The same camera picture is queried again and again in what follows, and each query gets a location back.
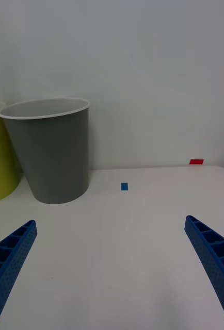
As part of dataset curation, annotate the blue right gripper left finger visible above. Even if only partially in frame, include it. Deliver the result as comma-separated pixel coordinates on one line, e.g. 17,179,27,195
0,219,38,330

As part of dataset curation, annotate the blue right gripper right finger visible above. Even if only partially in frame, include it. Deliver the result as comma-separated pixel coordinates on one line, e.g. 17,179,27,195
184,215,224,330

